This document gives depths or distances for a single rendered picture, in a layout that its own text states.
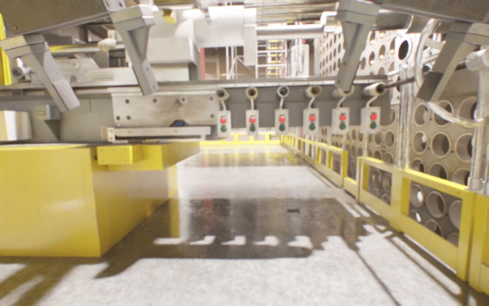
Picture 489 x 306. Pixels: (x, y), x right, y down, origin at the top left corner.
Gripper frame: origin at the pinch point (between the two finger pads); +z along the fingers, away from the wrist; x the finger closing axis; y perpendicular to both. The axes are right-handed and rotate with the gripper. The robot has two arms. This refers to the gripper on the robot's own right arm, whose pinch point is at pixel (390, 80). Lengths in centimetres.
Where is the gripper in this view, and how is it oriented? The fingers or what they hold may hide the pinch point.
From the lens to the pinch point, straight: 40.5
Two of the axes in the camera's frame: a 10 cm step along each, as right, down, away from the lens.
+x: 9.9, 0.9, 1.3
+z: -1.5, 8.6, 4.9
